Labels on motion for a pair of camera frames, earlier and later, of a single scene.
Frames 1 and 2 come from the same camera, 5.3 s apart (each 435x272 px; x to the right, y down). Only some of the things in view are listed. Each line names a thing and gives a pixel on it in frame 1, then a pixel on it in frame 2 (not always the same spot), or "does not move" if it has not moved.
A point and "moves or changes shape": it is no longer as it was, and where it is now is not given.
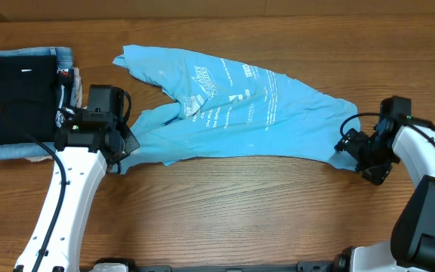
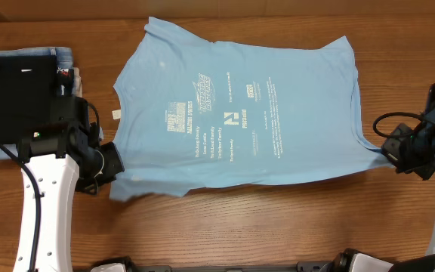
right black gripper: [350, 145] to [391, 150]
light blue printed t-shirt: [222, 106] moves or changes shape
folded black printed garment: [65, 111] does not move
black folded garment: [16, 94] does not move
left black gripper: [131, 142] to [115, 165]
